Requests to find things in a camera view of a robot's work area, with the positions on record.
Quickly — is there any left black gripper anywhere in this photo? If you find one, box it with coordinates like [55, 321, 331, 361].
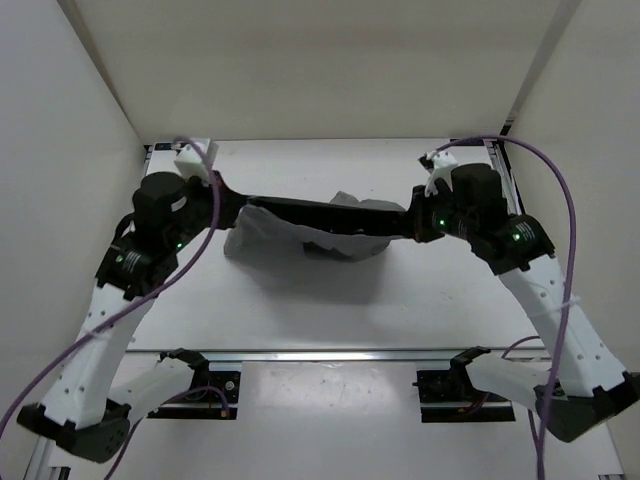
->
[166, 168, 244, 251]

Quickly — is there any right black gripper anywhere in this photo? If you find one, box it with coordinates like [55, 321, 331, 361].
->
[397, 181, 477, 244]

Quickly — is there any grey pleated skirt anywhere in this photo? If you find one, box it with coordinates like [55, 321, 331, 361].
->
[220, 191, 411, 262]

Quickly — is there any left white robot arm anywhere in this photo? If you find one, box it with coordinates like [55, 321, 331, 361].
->
[17, 172, 247, 464]

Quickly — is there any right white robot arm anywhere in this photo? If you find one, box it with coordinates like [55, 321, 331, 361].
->
[414, 161, 639, 443]

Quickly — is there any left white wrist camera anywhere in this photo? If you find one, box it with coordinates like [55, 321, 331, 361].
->
[174, 141, 218, 183]

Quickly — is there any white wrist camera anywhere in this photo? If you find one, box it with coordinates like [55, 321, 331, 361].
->
[174, 141, 218, 183]
[418, 150, 459, 197]

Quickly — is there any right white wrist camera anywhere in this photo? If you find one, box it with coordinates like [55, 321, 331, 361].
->
[418, 150, 459, 197]

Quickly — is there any aluminium table frame rail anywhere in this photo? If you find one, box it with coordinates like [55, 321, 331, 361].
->
[484, 140, 521, 214]

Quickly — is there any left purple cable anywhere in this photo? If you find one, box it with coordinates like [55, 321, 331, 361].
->
[0, 137, 236, 469]

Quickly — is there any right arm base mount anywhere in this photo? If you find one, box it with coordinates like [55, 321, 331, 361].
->
[413, 347, 516, 424]

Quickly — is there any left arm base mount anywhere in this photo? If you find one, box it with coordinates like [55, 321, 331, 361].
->
[147, 348, 241, 421]

